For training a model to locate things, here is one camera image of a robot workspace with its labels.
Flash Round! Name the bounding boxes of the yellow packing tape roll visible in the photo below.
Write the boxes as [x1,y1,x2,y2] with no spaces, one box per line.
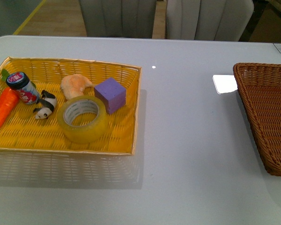
[57,95,108,144]

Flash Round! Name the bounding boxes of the small printed drink can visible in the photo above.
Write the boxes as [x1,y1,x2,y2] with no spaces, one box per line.
[6,72,40,105]

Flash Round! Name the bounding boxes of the right grey upholstered chair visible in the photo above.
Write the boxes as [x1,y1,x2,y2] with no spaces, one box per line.
[166,0,254,42]

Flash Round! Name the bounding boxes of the left grey upholstered chair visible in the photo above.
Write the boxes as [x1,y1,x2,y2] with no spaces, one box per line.
[79,0,157,38]

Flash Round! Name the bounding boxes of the brown wicker basket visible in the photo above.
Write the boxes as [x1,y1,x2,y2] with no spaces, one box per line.
[233,63,281,176]

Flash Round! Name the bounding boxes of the purple foam cube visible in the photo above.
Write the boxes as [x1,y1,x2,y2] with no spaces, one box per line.
[94,77,126,114]

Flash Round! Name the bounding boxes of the orange toy carrot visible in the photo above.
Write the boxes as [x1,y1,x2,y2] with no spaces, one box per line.
[0,68,20,136]

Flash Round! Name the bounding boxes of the yellow wicker basket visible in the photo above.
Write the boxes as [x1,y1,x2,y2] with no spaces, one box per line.
[0,57,143,189]

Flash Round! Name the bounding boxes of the toy croissant bread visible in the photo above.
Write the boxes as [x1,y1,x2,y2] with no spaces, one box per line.
[60,74,93,100]

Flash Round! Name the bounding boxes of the toy panda figure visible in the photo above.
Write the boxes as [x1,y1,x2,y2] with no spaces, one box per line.
[33,90,57,120]

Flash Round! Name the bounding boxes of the grey upholstered chair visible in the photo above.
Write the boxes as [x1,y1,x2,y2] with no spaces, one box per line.
[166,0,254,42]
[79,0,157,38]

